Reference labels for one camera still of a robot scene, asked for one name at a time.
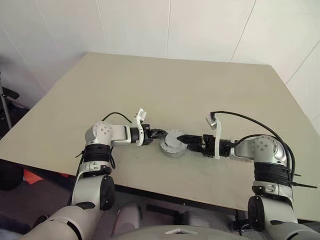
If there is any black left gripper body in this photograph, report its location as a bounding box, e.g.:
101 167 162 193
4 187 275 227
141 123 154 147

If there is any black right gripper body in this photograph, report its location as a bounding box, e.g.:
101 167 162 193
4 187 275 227
200 134 216 157

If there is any silver motor cover circuit board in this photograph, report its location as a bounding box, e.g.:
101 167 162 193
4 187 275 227
164 128 185 154

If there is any grey rounded robot leg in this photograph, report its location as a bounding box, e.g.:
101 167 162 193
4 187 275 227
184 211 209 227
114 203 144 229

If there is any silver robot torso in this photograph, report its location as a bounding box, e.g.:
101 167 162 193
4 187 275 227
22 203 257 240

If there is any red cloth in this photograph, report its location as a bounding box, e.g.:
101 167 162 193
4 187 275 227
23 168 76 186

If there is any black rounded object under table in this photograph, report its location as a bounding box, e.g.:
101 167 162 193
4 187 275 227
0 159 25 192

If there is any metal stand with black parts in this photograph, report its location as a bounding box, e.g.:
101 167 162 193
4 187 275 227
0 71 21 131

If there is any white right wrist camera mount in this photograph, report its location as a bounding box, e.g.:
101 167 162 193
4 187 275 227
204 112 222 160

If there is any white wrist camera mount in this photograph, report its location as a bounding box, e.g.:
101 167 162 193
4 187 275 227
132 107 147 147
204 112 222 160

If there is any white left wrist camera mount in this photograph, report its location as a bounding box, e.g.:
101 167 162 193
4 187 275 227
132 107 147 147

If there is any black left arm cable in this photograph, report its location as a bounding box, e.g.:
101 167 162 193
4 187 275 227
67 112 134 205

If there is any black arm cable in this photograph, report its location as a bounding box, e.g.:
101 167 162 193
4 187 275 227
67 112 134 205
209 110 297 187

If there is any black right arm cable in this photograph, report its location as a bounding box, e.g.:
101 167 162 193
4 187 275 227
209 110 297 187

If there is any black table frame bar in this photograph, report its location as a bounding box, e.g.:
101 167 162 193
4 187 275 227
145 204 180 219

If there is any black table frame leg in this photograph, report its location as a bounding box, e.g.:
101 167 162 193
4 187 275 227
232 208 251 231

